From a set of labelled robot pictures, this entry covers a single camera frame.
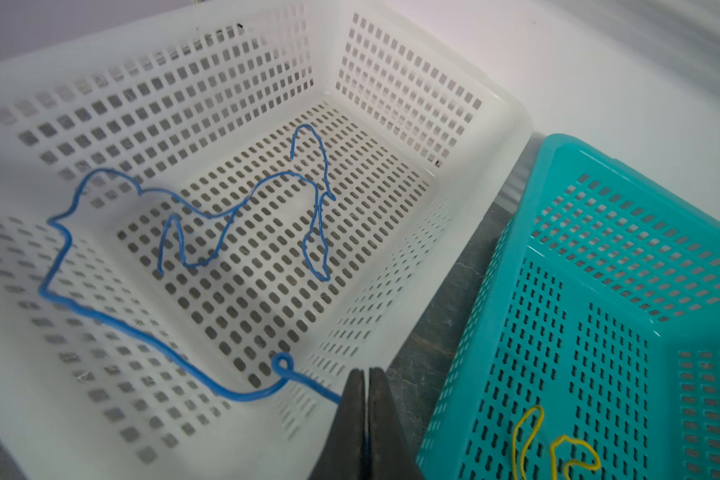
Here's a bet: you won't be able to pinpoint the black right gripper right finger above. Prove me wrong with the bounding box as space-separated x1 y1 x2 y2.
368 367 423 480

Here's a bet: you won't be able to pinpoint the yellow cable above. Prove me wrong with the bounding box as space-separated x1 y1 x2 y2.
511 405 602 480

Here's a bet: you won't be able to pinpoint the white plastic basket left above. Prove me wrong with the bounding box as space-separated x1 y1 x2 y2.
0 1 532 479

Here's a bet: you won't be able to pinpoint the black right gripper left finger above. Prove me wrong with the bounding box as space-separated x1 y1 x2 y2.
310 369 367 480

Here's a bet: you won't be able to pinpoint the teal plastic basket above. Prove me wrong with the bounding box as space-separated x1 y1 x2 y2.
417 134 720 479

